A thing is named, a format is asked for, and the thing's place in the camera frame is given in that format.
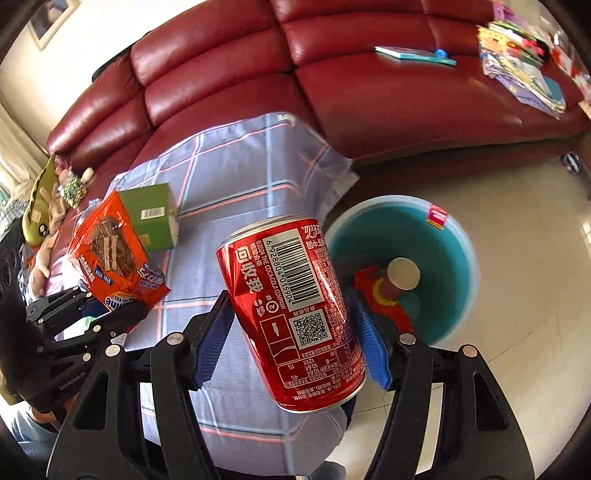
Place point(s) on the wooden side table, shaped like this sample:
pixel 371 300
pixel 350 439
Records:
pixel 585 115

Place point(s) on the teal trash bin white rim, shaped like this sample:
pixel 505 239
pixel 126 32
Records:
pixel 415 226

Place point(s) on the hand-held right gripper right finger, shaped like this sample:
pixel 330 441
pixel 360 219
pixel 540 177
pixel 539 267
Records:
pixel 373 348

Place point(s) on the red snack packet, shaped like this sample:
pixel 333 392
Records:
pixel 391 307

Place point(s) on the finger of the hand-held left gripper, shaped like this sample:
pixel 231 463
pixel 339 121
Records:
pixel 99 334
pixel 57 307

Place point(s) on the paper cup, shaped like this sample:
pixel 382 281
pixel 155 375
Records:
pixel 404 273

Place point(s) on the glittery small packet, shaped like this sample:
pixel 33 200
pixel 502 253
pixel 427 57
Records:
pixel 72 190

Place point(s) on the thin teal book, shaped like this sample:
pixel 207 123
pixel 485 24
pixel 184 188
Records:
pixel 413 55

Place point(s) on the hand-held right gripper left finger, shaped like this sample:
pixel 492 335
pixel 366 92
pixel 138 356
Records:
pixel 213 344

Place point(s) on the green cardboard box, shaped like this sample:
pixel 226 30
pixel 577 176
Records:
pixel 150 203

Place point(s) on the small blue toy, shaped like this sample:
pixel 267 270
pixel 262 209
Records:
pixel 441 53

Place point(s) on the framed wall picture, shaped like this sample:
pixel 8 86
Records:
pixel 48 21

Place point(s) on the pile of colourful children's books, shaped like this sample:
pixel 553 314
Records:
pixel 526 74

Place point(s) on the beige plush doll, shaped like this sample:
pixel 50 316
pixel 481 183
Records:
pixel 51 217

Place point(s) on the orange wafer snack packet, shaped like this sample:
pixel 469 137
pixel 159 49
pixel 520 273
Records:
pixel 115 249

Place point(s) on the grey plaid cloth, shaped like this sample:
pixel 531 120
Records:
pixel 258 184

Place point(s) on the green plush toy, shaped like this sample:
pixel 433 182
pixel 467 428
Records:
pixel 41 203

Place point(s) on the pale curtain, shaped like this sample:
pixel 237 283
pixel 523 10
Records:
pixel 16 157

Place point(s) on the red cola can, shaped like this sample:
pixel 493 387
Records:
pixel 286 318

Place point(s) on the person's blue jeans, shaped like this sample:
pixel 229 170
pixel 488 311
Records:
pixel 32 427

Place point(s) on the red leather sofa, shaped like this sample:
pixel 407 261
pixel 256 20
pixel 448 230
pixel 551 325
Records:
pixel 369 101

